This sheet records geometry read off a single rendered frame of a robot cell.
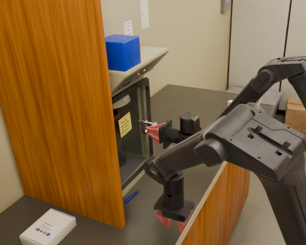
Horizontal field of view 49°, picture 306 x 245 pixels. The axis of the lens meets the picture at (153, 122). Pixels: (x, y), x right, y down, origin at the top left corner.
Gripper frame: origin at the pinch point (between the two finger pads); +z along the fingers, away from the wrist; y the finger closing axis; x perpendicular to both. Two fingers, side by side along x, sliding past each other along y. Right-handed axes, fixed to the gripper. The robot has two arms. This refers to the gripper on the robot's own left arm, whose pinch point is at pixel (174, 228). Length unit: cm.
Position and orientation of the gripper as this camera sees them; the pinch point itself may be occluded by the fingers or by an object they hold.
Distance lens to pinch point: 106.2
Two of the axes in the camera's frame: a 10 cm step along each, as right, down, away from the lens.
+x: -4.5, 4.2, -7.9
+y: -8.9, -1.7, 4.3
